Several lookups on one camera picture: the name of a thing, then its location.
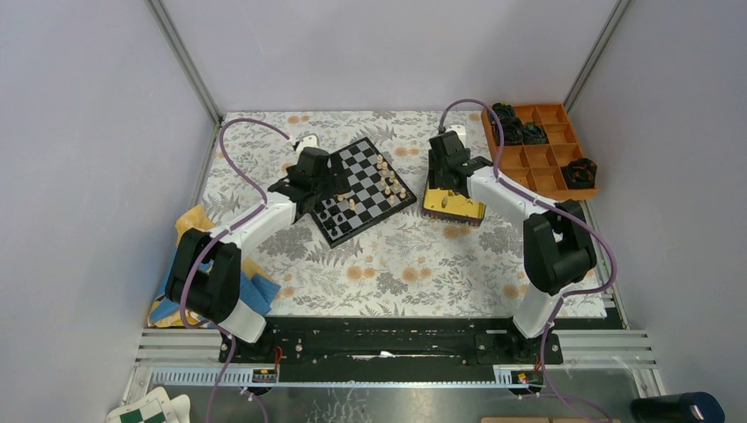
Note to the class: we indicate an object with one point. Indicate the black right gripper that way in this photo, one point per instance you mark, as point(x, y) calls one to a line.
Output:
point(434, 179)

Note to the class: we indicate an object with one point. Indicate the dark blue cylinder bottle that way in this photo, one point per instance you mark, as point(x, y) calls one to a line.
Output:
point(689, 407)

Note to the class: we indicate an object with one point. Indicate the gold tin box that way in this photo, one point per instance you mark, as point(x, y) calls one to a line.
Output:
point(446, 198)

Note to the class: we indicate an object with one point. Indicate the black grey chess board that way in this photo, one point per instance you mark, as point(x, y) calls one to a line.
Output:
point(373, 190)

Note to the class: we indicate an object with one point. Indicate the rolled green floral tie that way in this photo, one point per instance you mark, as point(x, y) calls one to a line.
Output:
point(534, 134)

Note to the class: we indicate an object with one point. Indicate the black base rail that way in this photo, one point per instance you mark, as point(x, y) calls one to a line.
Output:
point(392, 349)

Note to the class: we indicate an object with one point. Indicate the rolled dark floral tie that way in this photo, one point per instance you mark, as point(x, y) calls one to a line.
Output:
point(512, 130)

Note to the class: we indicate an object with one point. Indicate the orange wooden divider tray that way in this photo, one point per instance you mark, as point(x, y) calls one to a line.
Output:
point(538, 167)

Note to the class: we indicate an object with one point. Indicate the blue yellow cloth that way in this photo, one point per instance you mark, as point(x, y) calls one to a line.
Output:
point(257, 289)

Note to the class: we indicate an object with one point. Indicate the rolled blue floral tie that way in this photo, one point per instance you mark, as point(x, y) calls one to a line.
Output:
point(503, 111)

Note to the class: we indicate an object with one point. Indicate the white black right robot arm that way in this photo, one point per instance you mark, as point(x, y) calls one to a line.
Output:
point(557, 249)

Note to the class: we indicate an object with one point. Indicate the green white checker card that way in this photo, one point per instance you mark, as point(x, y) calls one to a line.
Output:
point(154, 407)

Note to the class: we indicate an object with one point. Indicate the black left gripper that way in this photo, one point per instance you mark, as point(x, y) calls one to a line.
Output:
point(337, 180)

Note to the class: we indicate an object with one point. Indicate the floral table mat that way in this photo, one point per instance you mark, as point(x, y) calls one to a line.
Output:
point(408, 265)

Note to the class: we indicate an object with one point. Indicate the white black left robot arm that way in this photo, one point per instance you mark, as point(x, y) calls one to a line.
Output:
point(205, 274)

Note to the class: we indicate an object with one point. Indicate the rolled black orange tie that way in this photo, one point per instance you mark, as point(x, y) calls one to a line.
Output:
point(580, 174)

